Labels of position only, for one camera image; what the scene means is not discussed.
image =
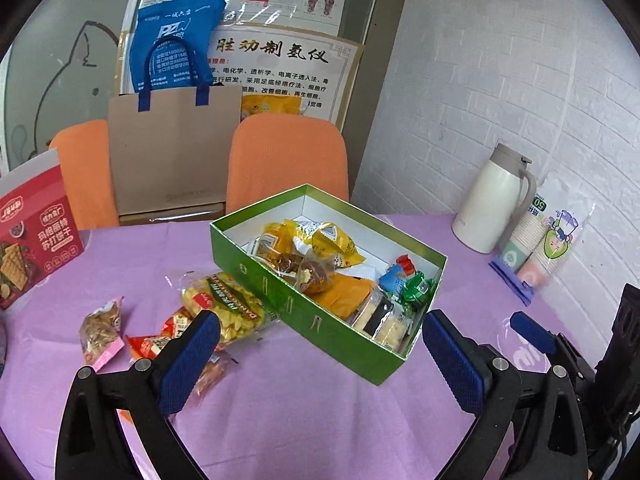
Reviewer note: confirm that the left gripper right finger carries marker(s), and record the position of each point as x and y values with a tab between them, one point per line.
541	409

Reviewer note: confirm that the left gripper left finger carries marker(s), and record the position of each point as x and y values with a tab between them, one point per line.
91	443

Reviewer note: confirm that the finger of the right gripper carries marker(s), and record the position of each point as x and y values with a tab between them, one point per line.
532	332

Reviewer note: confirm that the blue plum snack packet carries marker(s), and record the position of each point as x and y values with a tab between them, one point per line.
393	281

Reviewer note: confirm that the clear rice cracker packet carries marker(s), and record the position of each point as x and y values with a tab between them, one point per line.
383	320

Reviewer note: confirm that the mixed nuts packet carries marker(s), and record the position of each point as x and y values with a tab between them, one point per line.
309	274

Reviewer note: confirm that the yellow snack packet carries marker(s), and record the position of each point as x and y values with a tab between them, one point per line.
297	237

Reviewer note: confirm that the red orange snack packet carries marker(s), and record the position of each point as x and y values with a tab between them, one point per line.
149	347

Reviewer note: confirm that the peanut packet pink label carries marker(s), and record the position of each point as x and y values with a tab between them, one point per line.
99	335

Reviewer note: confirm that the paper cup stack package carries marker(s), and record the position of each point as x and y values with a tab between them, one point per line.
544	237

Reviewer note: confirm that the green candy packet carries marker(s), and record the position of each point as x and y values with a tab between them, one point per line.
417	291

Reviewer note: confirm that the yellow chips bag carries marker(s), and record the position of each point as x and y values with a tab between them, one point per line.
240	313

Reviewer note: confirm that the purple tablecloth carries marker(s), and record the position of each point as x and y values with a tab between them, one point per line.
284	409

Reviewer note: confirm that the red candy packet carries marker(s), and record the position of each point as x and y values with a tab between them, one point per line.
407	266

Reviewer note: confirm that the white thermos jug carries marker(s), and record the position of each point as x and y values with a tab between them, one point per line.
499	196

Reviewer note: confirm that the green cardboard box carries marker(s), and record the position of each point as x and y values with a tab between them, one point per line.
380	243

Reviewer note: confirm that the red cracker box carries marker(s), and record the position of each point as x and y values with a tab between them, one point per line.
38	231

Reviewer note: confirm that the brown paper bag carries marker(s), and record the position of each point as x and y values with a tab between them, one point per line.
169	149

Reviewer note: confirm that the left orange chair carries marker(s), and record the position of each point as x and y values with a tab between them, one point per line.
85	165

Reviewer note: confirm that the orange chair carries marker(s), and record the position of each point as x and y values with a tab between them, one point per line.
85	165
273	152

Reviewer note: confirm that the right orange chair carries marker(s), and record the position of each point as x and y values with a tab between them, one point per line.
273	152

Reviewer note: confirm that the blue tote bag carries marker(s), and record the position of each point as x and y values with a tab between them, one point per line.
170	46

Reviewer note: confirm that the chinese text poster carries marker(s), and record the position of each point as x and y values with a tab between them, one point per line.
318	69

